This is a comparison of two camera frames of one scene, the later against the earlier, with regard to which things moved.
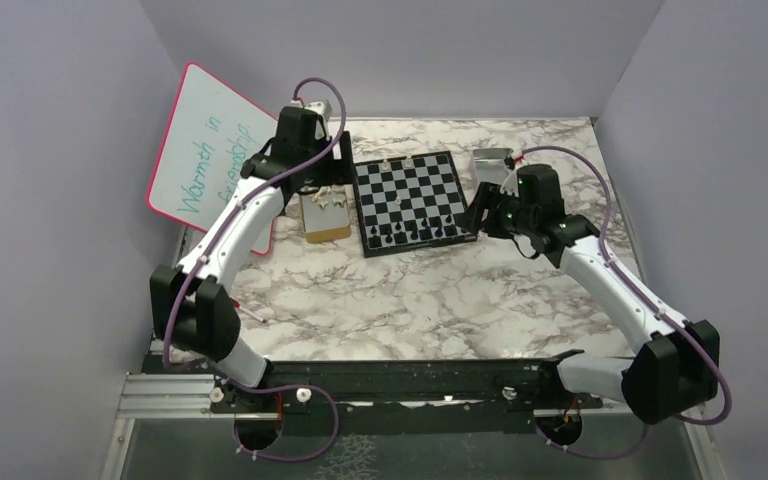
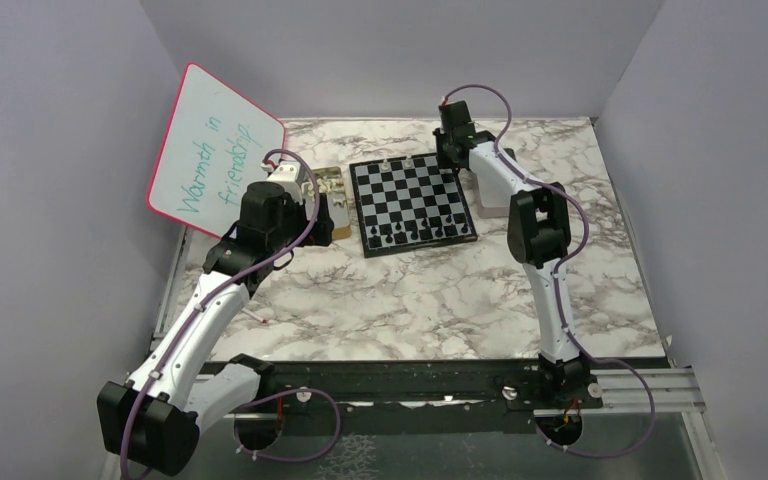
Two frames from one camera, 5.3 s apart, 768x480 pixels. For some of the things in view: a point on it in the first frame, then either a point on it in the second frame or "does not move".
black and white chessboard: x=409 y=203 does not move
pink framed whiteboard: x=212 y=129 does not move
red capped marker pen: x=248 y=312 does not move
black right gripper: x=486 y=194 to x=440 y=137
